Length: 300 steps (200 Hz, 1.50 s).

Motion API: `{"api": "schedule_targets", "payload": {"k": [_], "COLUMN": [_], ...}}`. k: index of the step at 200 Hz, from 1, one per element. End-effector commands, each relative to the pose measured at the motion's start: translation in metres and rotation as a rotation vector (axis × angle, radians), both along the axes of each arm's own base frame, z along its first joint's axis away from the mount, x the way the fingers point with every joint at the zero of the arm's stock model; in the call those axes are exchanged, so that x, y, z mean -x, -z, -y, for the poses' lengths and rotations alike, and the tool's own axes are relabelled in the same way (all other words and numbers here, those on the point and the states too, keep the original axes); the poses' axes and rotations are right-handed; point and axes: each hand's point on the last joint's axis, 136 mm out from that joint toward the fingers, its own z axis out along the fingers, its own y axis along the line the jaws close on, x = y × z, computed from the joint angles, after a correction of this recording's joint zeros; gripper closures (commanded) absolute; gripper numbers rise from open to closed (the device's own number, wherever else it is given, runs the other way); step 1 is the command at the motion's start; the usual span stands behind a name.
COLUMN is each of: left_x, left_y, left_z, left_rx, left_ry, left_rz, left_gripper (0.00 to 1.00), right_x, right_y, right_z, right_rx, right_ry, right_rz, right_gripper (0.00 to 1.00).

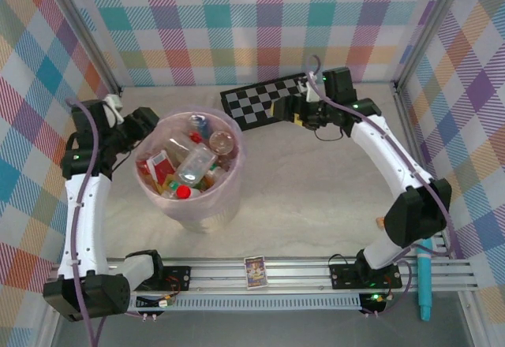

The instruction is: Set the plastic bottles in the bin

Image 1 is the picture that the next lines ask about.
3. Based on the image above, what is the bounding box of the teal marker pen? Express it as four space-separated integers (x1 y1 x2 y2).
416 244 434 323

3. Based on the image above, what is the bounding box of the aluminium frame post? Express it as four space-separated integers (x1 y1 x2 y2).
394 0 473 94
46 0 124 100

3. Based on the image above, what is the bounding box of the orange brown label bottle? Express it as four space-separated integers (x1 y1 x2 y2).
202 163 226 189

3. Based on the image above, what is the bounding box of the white plastic bin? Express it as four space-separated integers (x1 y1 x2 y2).
136 109 246 233

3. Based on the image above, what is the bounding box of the colourful card box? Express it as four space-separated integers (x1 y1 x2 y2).
243 256 269 292

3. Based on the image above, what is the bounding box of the small circuit board connector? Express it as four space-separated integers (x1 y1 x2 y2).
357 291 391 317
135 293 178 311

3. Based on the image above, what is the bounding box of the clear ribbed plastic bottle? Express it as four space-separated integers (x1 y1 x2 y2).
173 144 219 185

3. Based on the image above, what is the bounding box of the clear bottle small red cap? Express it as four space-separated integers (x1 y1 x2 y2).
163 132 200 166

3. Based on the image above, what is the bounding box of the clear square bottle blue label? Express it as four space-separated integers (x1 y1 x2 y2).
188 113 211 134

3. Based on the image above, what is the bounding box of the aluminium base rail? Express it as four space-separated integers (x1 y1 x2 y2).
41 257 481 296

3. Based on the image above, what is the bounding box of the thin black cable loop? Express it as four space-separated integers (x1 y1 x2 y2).
314 125 343 142

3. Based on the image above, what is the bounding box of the white slotted cable duct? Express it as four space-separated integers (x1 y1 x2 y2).
129 294 364 312

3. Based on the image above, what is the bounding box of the black grey chessboard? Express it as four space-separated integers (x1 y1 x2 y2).
219 73 315 132

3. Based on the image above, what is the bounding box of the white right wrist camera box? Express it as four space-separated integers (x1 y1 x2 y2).
297 71 321 104

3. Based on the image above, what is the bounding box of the trash bin with pink bag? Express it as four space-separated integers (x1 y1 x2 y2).
133 108 248 222

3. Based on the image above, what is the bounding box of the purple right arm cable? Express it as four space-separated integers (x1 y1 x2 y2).
305 54 458 261

